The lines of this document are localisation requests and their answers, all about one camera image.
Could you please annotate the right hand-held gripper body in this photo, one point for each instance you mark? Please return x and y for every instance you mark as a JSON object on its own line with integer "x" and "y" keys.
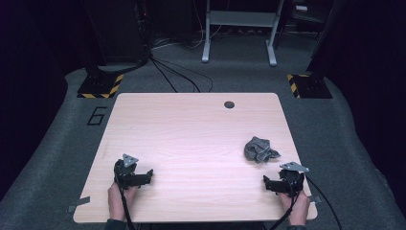
{"x": 292, "y": 182}

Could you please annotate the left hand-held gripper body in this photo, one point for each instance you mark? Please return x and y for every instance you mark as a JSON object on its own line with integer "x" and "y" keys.
{"x": 125, "y": 174}

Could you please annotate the grey sock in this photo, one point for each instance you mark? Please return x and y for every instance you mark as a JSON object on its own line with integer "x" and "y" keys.
{"x": 259, "y": 150}

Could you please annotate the person's right hand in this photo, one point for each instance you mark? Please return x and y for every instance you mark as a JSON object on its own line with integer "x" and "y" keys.
{"x": 300, "y": 209}

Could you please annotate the person's left hand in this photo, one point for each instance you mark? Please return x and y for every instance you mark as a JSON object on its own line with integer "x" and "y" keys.
{"x": 115, "y": 201}

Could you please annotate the grey tape strip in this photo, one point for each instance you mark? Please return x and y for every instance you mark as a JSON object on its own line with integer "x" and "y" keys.
{"x": 78, "y": 203}

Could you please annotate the black metal stand column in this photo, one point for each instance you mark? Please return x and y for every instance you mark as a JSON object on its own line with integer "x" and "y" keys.
{"x": 94, "y": 48}

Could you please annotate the black cabinet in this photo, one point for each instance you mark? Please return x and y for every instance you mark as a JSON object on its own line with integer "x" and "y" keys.
{"x": 118, "y": 28}

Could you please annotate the black yellow striped base plate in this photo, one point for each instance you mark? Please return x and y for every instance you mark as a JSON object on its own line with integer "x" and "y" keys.
{"x": 99, "y": 87}
{"x": 311, "y": 87}

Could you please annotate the white metal desk frame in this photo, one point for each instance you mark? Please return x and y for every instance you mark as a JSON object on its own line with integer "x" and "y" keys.
{"x": 241, "y": 18}

